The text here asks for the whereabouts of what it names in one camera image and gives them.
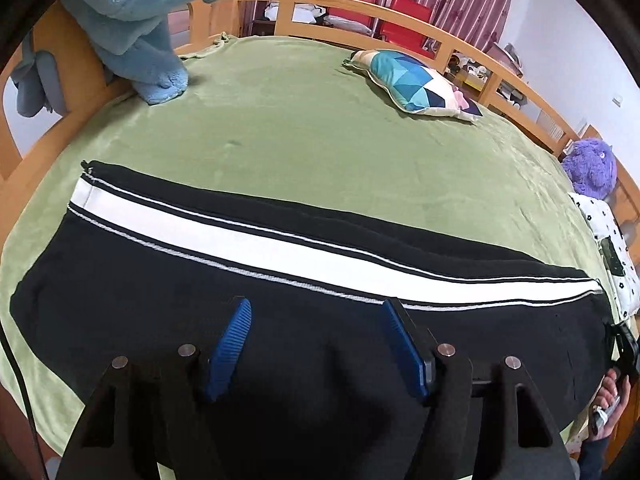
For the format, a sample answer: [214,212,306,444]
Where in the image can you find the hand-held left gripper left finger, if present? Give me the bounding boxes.
[55,297,253,480]

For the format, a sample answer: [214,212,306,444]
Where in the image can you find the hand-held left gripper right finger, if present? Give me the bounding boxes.
[382,297,576,480]

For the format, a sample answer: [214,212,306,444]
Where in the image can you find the black pants with white stripe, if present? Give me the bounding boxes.
[10,160,613,480]

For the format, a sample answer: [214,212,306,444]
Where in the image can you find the person's right forearm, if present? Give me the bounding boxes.
[579,435,618,480]

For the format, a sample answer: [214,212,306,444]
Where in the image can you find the person's right hand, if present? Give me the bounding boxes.
[590,370,626,442]

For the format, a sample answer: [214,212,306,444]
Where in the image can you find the white flower-print pillow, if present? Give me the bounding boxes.
[570,192,640,318]

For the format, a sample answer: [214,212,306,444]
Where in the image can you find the purple plush toy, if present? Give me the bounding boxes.
[560,137,621,200]

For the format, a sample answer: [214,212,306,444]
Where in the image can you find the green fleece blanket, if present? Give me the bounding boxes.
[0,35,626,480]

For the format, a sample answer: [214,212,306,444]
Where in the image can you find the geometric patterned pillow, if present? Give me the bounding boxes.
[342,49,485,123]

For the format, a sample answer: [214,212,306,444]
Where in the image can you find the grey cloth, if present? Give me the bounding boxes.
[11,50,68,118]

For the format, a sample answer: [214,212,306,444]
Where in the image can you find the blue plush toy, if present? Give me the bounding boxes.
[62,0,236,106]

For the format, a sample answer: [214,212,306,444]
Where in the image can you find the white cloth pile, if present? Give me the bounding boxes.
[264,1,328,27]

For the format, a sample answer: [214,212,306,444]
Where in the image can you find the black cable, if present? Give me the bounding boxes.
[0,327,41,466]

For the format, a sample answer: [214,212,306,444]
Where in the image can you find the wooden bed frame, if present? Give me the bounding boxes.
[0,0,640,281]

